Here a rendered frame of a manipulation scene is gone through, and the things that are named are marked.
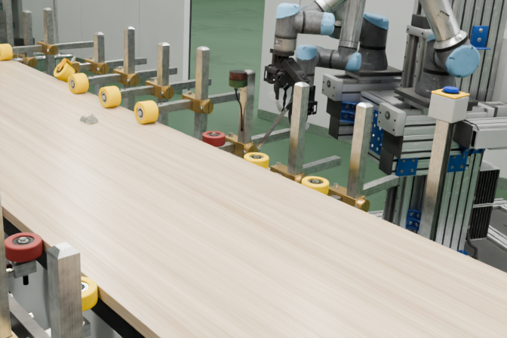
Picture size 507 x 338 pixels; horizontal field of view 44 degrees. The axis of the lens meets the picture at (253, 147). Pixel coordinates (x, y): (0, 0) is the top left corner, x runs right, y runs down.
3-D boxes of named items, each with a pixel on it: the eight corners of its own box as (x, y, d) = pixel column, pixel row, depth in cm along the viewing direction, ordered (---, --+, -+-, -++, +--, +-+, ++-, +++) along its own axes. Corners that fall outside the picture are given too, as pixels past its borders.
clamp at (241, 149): (232, 146, 234) (233, 133, 232) (257, 157, 225) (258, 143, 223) (220, 149, 230) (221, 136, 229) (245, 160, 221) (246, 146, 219)
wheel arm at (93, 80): (173, 72, 296) (173, 65, 294) (177, 74, 293) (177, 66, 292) (75, 85, 263) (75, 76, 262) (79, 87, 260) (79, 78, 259)
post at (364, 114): (346, 247, 200) (364, 100, 184) (355, 251, 198) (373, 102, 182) (339, 250, 198) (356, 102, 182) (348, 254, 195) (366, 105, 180)
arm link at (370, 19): (382, 47, 271) (387, 16, 267) (352, 44, 276) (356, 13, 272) (389, 44, 282) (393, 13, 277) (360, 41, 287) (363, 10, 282)
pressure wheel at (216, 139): (213, 158, 228) (215, 127, 224) (228, 164, 222) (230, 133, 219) (196, 162, 223) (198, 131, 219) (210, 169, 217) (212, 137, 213)
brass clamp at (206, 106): (192, 105, 248) (193, 92, 246) (214, 113, 239) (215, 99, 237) (179, 107, 244) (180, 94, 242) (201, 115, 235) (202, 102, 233)
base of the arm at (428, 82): (440, 88, 247) (444, 63, 244) (465, 99, 234) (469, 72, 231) (407, 90, 242) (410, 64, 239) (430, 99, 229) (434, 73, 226)
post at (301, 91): (290, 217, 217) (302, 81, 201) (297, 221, 214) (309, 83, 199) (283, 219, 215) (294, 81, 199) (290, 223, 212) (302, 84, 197)
